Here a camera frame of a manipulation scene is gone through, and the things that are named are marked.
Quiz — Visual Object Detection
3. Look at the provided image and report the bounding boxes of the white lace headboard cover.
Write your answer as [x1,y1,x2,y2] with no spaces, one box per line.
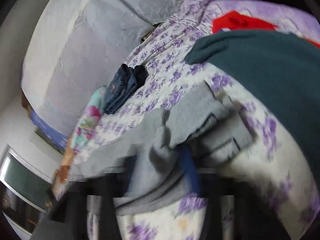
[22,0,180,135]

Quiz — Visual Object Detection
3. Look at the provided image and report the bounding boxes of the blue poster on wall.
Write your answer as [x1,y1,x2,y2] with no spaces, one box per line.
[30,109,68,149]

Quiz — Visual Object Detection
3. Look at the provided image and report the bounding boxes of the grey fleece sweatpants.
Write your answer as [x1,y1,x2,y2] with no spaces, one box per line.
[71,82,253,215]

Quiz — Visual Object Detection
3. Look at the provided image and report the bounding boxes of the floral pink teal blanket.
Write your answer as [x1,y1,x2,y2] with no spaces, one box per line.
[71,87,106,153]

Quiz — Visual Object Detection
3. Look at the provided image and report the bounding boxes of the orange brown cloth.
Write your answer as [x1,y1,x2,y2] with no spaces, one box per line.
[52,140,74,199]

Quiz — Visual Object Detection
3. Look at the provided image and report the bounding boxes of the window with white frame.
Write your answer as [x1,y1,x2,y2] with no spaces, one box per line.
[1,145,52,212]

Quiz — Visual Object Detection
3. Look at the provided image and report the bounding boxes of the folded black garment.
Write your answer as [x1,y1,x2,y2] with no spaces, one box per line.
[133,65,148,89]

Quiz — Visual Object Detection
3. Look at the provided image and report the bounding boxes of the purple floral bedspread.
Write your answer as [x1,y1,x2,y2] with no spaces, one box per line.
[69,0,319,239]

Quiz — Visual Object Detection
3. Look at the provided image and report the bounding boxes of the red garment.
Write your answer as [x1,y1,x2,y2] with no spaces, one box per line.
[211,11,319,48]

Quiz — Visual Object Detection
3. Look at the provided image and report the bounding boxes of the dark teal fleece pants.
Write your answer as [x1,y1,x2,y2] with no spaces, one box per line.
[184,30,319,183]

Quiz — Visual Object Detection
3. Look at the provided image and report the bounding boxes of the folded dark blue jeans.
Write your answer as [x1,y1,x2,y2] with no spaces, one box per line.
[103,64,137,114]

